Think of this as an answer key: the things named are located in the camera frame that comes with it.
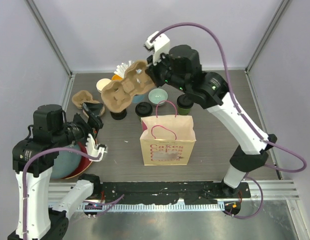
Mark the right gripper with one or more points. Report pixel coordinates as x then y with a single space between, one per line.
153 70

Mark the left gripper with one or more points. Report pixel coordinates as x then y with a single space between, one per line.
95 121

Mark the cardboard cup carrier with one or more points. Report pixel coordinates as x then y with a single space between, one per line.
118 94

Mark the black cup lid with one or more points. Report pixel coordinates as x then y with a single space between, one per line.
184 102
143 109

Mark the pink paper gift bag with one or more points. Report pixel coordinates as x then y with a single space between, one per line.
167 140

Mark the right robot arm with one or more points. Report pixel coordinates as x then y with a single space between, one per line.
180 68

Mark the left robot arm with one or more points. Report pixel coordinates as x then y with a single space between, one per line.
33 160

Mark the stack of black lids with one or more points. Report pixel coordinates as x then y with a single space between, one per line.
119 115

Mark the cardboard cup carrier tray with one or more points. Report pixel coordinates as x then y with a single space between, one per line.
81 97

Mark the light green ceramic bowl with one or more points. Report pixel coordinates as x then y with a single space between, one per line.
158 96

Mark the stack of paper cups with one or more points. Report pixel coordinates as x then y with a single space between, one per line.
102 83

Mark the blue straw holder cup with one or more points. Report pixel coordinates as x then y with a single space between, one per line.
138 98

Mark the orange bowl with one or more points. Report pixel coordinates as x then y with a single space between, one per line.
116 77

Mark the red round tray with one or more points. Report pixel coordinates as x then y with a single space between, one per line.
84 164

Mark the grey blue plate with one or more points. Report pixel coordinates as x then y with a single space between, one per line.
65 164

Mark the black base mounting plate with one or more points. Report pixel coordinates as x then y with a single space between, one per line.
169 192

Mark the aluminium frame rail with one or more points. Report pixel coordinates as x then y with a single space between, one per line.
273 190

